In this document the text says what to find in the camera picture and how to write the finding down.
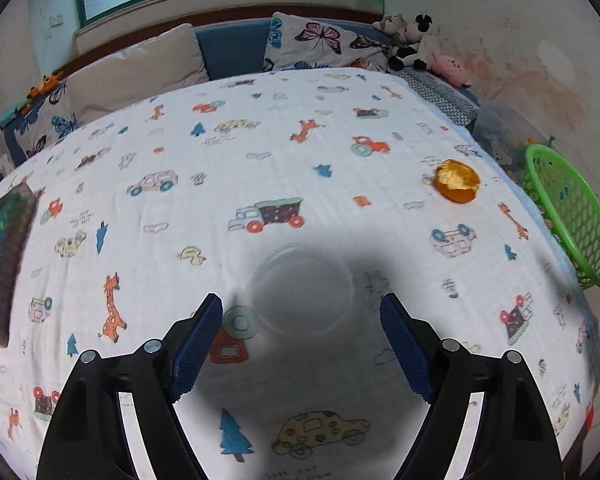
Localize cow plush toy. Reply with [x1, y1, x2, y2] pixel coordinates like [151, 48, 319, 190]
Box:
[373, 13, 441, 72]

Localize clear plastic dome lid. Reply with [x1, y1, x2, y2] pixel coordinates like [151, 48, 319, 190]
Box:
[248, 244, 354, 339]

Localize beige cushion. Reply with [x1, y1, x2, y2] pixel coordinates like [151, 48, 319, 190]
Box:
[66, 24, 209, 124]

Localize wall socket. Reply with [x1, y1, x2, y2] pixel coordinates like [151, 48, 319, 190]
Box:
[50, 14, 64, 28]

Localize grey patterned blanket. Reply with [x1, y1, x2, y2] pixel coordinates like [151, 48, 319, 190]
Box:
[388, 67, 480, 129]

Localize right butterfly pillow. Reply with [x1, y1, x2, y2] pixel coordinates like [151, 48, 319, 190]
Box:
[262, 12, 389, 73]

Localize green plastic basket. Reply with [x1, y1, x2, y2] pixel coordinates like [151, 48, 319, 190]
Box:
[520, 144, 600, 289]

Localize printed white tablecloth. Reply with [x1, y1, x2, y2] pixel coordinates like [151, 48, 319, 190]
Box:
[0, 68, 600, 479]

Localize orange toy on sofa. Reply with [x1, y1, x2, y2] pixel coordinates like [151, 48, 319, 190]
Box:
[27, 72, 64, 100]

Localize orange peel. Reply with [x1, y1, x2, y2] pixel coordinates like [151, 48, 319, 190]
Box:
[432, 159, 481, 204]

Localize blue sofa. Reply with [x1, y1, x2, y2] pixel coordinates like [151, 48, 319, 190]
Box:
[0, 18, 481, 201]

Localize clear storage bin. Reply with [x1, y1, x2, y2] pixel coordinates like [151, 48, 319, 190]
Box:
[471, 101, 555, 183]

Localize pink plush toy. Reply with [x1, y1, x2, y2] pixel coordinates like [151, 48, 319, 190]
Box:
[431, 54, 472, 88]

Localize butterfly pillow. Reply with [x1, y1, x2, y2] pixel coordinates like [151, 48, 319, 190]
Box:
[14, 82, 80, 158]
[262, 12, 389, 73]

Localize marker pen box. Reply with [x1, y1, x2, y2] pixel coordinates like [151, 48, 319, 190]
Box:
[0, 183, 36, 348]

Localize left butterfly pillow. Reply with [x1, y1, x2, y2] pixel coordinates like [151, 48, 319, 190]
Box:
[14, 82, 80, 158]

